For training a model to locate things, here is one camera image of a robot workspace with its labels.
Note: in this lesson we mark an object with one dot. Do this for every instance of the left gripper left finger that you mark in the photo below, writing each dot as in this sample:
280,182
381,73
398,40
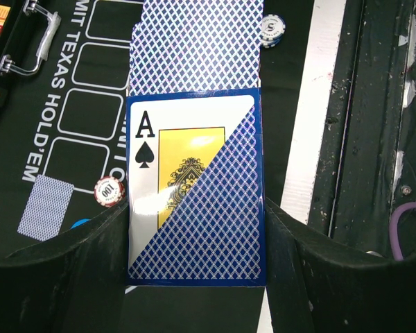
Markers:
74,282

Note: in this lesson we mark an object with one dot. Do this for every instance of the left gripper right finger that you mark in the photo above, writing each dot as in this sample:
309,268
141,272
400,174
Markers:
315,284

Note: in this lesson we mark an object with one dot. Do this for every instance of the blue round blind button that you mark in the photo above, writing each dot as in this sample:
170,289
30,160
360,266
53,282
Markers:
79,222

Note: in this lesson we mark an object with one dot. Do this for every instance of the red white chip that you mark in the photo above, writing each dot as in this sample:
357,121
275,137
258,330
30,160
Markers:
108,191

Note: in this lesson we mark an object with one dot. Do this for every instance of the blue backed card deck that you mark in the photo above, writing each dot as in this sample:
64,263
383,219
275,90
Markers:
195,46

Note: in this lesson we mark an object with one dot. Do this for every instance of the blue white chip stack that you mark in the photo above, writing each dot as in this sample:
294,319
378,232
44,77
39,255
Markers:
273,28

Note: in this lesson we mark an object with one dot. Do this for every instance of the white table board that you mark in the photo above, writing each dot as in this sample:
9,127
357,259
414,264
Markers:
296,78

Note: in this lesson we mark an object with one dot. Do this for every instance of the black aluminium chip case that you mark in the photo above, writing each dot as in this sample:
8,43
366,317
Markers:
14,39

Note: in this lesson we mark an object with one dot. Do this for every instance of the aluminium mounting rail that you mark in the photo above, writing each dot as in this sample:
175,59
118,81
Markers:
367,162

